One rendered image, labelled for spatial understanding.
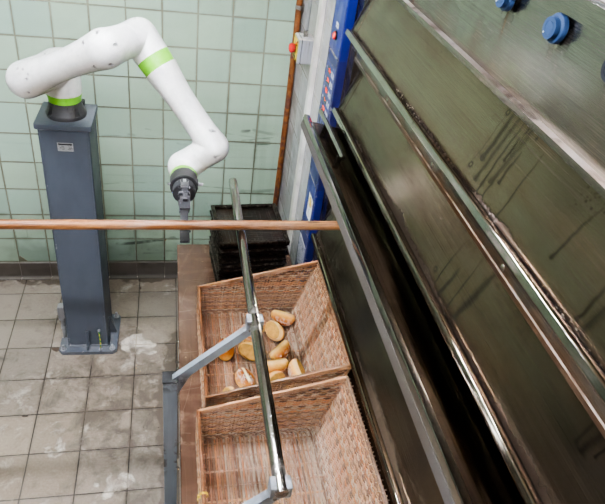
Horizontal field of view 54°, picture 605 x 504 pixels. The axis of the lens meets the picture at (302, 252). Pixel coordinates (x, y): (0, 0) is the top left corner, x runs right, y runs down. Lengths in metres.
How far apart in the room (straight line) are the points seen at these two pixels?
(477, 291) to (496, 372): 0.17
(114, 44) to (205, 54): 0.96
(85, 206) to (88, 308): 0.57
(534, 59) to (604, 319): 0.46
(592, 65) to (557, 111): 0.09
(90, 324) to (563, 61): 2.48
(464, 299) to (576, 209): 0.35
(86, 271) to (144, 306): 0.62
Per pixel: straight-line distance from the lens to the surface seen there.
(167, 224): 1.86
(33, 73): 2.24
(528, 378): 1.09
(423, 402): 1.13
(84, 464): 2.75
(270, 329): 2.34
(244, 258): 1.78
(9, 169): 3.26
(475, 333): 1.20
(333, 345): 2.10
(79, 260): 2.80
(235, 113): 3.03
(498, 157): 1.16
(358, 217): 1.60
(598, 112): 0.97
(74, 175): 2.56
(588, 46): 1.01
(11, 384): 3.09
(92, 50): 2.00
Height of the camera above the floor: 2.27
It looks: 36 degrees down
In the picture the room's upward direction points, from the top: 9 degrees clockwise
